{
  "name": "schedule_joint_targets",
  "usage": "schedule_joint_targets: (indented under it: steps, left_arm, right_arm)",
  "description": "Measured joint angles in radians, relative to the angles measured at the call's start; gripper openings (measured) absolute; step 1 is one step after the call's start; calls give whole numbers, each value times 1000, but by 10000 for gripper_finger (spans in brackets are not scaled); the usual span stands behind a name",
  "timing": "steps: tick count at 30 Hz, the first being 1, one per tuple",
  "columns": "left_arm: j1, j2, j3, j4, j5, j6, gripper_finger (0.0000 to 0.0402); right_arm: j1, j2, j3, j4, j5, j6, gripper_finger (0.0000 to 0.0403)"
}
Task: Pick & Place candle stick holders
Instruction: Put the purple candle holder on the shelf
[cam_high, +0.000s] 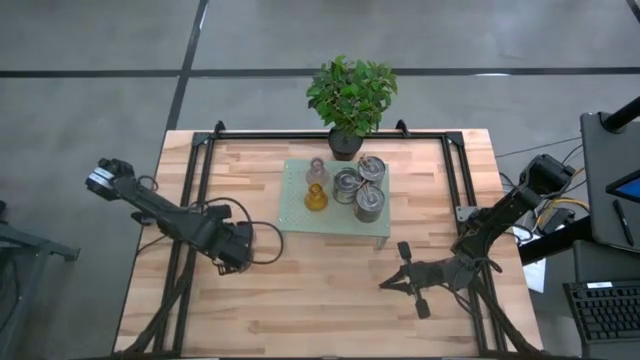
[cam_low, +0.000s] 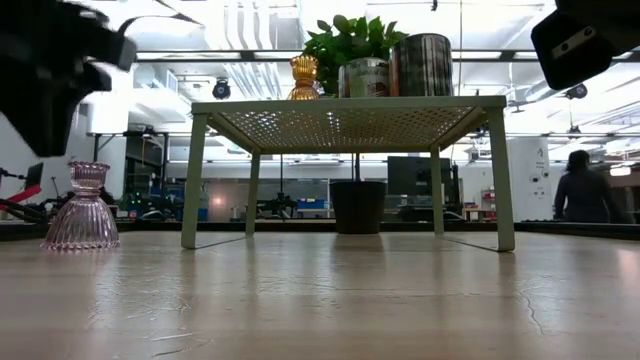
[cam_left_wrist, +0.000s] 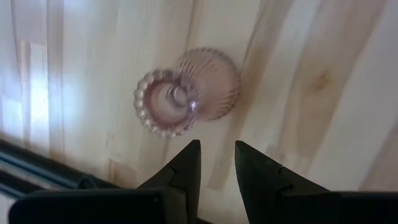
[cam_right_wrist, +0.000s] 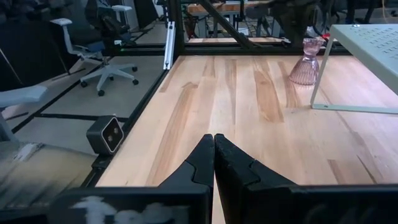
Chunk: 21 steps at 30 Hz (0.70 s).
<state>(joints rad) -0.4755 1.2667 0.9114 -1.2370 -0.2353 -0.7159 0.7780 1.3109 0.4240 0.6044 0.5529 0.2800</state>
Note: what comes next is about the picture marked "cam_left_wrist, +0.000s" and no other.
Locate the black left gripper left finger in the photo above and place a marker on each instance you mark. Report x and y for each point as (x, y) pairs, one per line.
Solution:
(155, 205)

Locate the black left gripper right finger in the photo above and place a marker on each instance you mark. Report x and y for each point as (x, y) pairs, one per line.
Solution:
(280, 202)

